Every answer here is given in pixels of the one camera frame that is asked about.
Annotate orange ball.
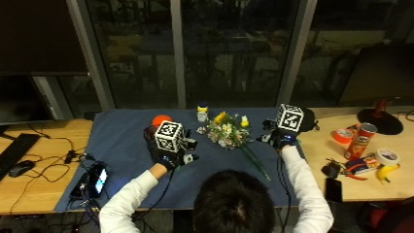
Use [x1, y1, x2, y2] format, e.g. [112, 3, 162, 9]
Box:
[151, 114, 175, 127]

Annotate black left glove cable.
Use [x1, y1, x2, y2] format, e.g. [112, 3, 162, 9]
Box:
[131, 168, 177, 224]

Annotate white tape roll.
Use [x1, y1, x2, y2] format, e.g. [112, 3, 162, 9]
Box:
[375, 148, 401, 167]

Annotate white marker cube on right glove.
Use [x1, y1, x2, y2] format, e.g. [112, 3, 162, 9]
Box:
[275, 103, 305, 133]

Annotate blue table cloth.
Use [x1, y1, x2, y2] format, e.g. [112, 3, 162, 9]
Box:
[55, 108, 305, 214]

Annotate black smartphone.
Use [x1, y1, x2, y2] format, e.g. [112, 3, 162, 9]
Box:
[325, 177, 345, 204]

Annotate smartphone with lit screen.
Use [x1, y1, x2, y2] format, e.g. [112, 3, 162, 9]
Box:
[87, 162, 111, 199]

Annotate white marker cube on glove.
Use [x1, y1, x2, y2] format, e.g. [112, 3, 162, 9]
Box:
[154, 119, 188, 153]
[275, 103, 305, 133]

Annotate black computer monitor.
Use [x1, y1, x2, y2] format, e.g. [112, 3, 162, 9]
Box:
[0, 73, 55, 126]

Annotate black desk cables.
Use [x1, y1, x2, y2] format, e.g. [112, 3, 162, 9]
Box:
[8, 122, 95, 215]

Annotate white marker cube on left glove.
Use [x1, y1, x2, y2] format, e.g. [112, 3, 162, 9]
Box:
[154, 119, 188, 153]

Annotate orange tape roll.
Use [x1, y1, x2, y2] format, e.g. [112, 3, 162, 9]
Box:
[332, 128, 356, 146]

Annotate black computer mouse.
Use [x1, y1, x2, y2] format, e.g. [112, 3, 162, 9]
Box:
[8, 159, 38, 179]

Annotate red chip can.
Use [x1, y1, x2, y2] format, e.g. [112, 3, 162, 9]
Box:
[344, 122, 380, 161]

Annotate black right glove cable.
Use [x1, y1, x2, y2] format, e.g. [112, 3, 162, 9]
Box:
[276, 149, 296, 233]

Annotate red and black chair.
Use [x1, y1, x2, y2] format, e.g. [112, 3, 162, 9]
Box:
[356, 195, 414, 233]

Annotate bouquet of yellow white flowers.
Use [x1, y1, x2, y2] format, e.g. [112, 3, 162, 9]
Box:
[207, 111, 273, 183]

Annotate black glove cable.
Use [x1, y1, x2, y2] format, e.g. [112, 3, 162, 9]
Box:
[276, 149, 296, 233]
[131, 168, 177, 224]

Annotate person's left hand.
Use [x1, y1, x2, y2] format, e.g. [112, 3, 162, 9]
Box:
[143, 125, 201, 172]

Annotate black round object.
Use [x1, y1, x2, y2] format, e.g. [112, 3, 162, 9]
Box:
[300, 108, 321, 133]

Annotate colourful snack packet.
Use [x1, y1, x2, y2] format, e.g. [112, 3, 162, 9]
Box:
[345, 152, 384, 176]

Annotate yellow banana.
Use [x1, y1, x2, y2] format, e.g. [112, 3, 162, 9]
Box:
[376, 163, 402, 184]

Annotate black keyboard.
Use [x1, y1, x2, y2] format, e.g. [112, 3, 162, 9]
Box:
[0, 132, 43, 182]

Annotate black monitor with red stand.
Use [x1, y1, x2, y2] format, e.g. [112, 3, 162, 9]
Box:
[339, 43, 414, 136]

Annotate person's right hand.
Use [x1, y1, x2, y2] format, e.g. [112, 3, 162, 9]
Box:
[256, 108, 321, 150]

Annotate red handled pliers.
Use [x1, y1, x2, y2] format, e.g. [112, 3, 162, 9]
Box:
[343, 172, 371, 182]

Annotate small bottle with yellow label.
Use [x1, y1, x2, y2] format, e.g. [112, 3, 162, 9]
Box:
[196, 102, 209, 123]

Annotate grey window frame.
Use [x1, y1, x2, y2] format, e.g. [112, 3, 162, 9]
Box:
[64, 0, 321, 111]

